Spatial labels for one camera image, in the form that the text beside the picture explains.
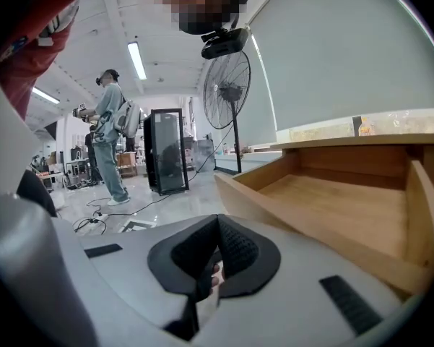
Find wooden drawer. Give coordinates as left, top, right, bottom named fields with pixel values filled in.
left=214, top=157, right=434, bottom=301

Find grey reflective panel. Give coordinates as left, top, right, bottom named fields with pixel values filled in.
left=192, top=139, right=217, bottom=174

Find white backpack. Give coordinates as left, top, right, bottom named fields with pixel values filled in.
left=113, top=98, right=142, bottom=139

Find person's right hand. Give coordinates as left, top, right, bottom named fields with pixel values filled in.
left=197, top=262, right=225, bottom=301

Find orange drink bottle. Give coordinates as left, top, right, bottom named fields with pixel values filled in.
left=359, top=116, right=376, bottom=137

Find person's red shirt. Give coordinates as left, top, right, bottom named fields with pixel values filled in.
left=0, top=0, right=105, bottom=121

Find black standing fan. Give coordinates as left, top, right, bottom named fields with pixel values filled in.
left=202, top=48, right=253, bottom=175

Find grey roller blind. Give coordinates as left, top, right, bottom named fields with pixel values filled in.
left=247, top=0, right=434, bottom=142

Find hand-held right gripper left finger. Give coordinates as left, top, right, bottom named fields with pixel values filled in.
left=53, top=213, right=223, bottom=347

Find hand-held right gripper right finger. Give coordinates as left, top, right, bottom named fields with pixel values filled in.
left=194, top=213, right=422, bottom=347

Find ceiling light tube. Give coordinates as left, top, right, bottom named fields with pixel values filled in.
left=31, top=87, right=61, bottom=105
left=126, top=41, right=148, bottom=81

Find small wooden side table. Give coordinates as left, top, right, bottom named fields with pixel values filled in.
left=116, top=152, right=138, bottom=179

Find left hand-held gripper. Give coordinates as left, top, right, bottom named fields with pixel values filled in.
left=0, top=190, right=99, bottom=347

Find black head camera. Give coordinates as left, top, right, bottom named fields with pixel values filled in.
left=201, top=27, right=249, bottom=60

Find black glass display cabinet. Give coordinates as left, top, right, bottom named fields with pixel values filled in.
left=143, top=108, right=190, bottom=197

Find white power strip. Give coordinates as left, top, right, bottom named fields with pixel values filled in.
left=87, top=211, right=109, bottom=228

